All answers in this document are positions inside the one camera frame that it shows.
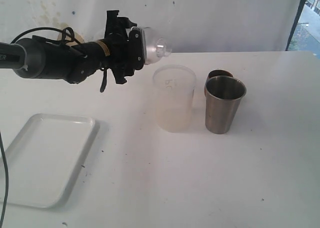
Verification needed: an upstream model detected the clear plastic shaker lid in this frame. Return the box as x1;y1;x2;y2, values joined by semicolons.
142;27;172;65

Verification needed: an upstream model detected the translucent white plastic container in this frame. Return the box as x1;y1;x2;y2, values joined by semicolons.
152;65;196;132

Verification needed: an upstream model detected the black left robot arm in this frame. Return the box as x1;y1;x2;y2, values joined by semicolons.
0;11;137;92

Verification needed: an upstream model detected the brown wooden cup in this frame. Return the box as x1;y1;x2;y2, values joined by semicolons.
204;69;233;97

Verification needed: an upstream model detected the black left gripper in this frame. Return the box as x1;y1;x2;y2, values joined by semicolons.
99;10;136;93

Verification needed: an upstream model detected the clear plastic shaker cup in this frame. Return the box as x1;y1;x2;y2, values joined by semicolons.
93;29;105;41

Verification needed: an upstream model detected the stainless steel cup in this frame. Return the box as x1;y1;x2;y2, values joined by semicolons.
205;76;247;134

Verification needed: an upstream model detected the white plastic tray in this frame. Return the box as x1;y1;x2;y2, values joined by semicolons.
5;114;99;208

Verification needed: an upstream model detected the dark window frame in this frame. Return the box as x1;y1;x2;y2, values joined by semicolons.
285;0;307;51

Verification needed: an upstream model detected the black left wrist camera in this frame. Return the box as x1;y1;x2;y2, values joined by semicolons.
128;27;146;70

